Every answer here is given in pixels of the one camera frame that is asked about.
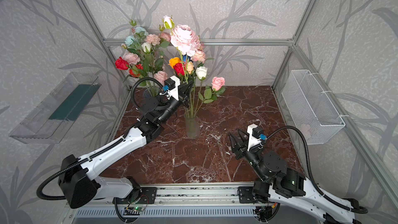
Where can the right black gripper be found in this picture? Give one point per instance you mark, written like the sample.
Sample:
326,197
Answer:
244,148

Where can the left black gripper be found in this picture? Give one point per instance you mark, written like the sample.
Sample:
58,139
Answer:
180,98

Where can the red rose stem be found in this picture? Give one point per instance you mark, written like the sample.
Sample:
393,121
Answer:
124,65
178,68
137,71

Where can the peach rose stem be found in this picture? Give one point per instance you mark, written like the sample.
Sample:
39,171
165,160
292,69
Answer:
190,79

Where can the white rose stem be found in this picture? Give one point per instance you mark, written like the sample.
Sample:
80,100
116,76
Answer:
201,73

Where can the small pink flower stem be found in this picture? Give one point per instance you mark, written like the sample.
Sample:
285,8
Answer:
161,77

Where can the orange rose stem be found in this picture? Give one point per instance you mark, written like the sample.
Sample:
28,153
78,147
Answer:
174,61

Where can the purple glass vase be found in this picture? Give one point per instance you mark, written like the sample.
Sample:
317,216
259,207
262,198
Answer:
151,92

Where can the striped pink peony stem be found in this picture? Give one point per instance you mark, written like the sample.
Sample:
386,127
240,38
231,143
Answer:
198,59

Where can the clear frosted glass vase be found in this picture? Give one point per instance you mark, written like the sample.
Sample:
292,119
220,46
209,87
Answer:
192,126

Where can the pale pink peony stem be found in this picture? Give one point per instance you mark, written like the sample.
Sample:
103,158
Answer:
183,38

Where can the pink carnation tall stem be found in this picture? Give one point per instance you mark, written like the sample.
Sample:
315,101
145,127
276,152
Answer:
159,43

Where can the light blue flower stem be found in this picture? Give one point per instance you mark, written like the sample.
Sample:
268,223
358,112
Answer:
133,43

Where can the pink rose stem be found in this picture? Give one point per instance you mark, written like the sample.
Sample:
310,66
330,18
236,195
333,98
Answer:
210,93

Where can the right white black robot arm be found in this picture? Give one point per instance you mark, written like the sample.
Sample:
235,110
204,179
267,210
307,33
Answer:
277,184

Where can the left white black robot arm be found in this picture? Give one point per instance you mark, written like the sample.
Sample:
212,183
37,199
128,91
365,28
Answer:
79,181

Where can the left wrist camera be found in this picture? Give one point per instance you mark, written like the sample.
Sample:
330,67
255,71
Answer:
170,88

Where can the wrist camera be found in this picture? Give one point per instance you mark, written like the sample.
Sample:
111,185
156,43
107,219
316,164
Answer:
257,138
170,88

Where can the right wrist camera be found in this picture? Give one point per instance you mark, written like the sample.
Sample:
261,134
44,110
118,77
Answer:
257,138

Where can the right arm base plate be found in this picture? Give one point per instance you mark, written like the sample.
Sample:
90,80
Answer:
253,195

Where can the aluminium front rail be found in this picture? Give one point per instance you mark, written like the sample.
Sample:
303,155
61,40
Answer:
191,194

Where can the white wire mesh basket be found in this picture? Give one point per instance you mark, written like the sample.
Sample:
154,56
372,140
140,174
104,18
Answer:
310,107

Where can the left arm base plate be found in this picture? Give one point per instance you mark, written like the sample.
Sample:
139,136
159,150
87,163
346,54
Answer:
145,195

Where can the clear plastic wall bin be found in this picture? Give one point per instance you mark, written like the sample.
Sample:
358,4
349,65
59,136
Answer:
49,122

